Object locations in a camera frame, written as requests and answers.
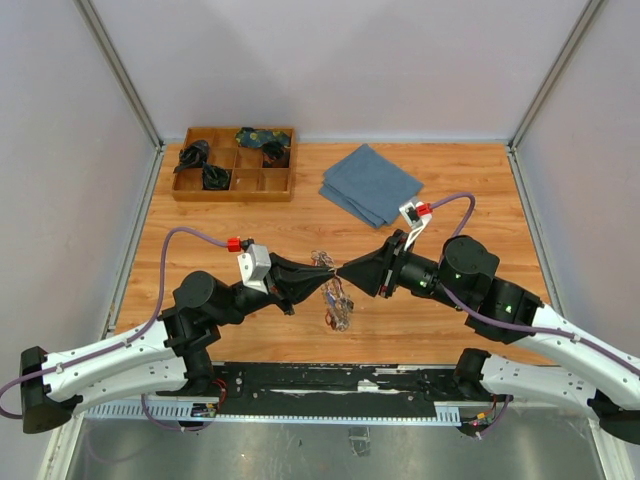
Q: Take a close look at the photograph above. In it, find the dark rolled cloth left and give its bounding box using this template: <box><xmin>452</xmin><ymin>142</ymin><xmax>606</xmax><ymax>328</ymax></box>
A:
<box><xmin>173</xmin><ymin>139</ymin><xmax>210</xmax><ymax>174</ymax></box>

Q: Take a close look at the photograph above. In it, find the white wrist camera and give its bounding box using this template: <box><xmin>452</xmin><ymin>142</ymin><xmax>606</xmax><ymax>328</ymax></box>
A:
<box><xmin>227</xmin><ymin>237</ymin><xmax>271</xmax><ymax>293</ymax></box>
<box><xmin>399</xmin><ymin>197</ymin><xmax>432</xmax><ymax>251</ymax></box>

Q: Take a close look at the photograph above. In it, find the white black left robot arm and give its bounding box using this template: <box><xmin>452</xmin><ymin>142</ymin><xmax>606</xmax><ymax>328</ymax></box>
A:
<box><xmin>20</xmin><ymin>253</ymin><xmax>335</xmax><ymax>434</ymax></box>

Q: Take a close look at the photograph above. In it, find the wooden compartment tray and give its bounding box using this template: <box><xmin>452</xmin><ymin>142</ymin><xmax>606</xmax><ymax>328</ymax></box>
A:
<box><xmin>172</xmin><ymin>127</ymin><xmax>296</xmax><ymax>202</ymax></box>

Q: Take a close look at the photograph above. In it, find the dark rolled cloth right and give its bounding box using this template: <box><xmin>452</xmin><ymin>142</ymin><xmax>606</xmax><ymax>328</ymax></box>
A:
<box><xmin>261</xmin><ymin>141</ymin><xmax>290</xmax><ymax>168</ymax></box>

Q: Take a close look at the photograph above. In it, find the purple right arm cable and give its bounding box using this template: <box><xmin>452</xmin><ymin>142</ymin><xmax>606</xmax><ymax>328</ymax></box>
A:
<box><xmin>429</xmin><ymin>192</ymin><xmax>640</xmax><ymax>376</ymax></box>

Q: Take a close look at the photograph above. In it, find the dark rolled cloth middle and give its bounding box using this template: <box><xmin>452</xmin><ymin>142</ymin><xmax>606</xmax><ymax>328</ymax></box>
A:
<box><xmin>201</xmin><ymin>163</ymin><xmax>231</xmax><ymax>191</ymax></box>

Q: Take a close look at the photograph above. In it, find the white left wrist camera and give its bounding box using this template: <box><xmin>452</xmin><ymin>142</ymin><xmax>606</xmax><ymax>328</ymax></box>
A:
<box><xmin>227</xmin><ymin>237</ymin><xmax>271</xmax><ymax>293</ymax></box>

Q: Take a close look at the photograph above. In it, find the metal disc with keyrings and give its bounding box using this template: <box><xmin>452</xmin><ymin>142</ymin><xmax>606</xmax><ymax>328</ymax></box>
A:
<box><xmin>311</xmin><ymin>250</ymin><xmax>354</xmax><ymax>332</ymax></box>

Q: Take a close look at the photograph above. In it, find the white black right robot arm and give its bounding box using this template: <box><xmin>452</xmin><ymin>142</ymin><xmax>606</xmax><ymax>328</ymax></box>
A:
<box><xmin>337</xmin><ymin>230</ymin><xmax>639</xmax><ymax>444</ymax></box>

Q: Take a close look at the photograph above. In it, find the folded blue cloth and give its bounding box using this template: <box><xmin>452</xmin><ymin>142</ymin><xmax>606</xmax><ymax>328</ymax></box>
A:
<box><xmin>319</xmin><ymin>144</ymin><xmax>424</xmax><ymax>229</ymax></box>

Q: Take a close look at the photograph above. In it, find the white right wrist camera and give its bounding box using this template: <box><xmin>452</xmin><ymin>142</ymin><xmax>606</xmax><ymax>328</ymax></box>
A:
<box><xmin>399</xmin><ymin>197</ymin><xmax>432</xmax><ymax>251</ymax></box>

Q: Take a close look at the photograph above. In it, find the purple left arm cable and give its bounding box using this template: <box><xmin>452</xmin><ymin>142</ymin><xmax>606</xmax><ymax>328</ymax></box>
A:
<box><xmin>0</xmin><ymin>227</ymin><xmax>231</xmax><ymax>434</ymax></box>

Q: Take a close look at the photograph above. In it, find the dark rolled cloth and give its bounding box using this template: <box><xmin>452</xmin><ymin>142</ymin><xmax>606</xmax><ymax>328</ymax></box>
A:
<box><xmin>173</xmin><ymin>139</ymin><xmax>210</xmax><ymax>174</ymax></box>
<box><xmin>201</xmin><ymin>163</ymin><xmax>231</xmax><ymax>191</ymax></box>
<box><xmin>261</xmin><ymin>141</ymin><xmax>290</xmax><ymax>168</ymax></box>

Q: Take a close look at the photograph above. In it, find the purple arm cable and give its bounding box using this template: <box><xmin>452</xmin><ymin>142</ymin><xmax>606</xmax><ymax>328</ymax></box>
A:
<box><xmin>429</xmin><ymin>192</ymin><xmax>640</xmax><ymax>376</ymax></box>
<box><xmin>0</xmin><ymin>227</ymin><xmax>231</xmax><ymax>434</ymax></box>

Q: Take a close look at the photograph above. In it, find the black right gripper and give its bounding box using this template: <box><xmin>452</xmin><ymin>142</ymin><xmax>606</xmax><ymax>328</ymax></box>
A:
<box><xmin>336</xmin><ymin>228</ymin><xmax>467</xmax><ymax>310</ymax></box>

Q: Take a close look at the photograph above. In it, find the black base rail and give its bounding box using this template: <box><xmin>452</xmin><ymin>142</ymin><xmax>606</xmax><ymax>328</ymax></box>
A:
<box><xmin>196</xmin><ymin>362</ymin><xmax>493</xmax><ymax>423</ymax></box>

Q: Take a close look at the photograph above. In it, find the blue yellow patterned cloth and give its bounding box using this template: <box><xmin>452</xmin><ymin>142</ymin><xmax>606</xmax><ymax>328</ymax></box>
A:
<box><xmin>234</xmin><ymin>127</ymin><xmax>291</xmax><ymax>149</ymax></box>

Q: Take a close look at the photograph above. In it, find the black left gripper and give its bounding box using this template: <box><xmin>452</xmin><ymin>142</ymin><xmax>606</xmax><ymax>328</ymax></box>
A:
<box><xmin>213</xmin><ymin>251</ymin><xmax>336</xmax><ymax>326</ymax></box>

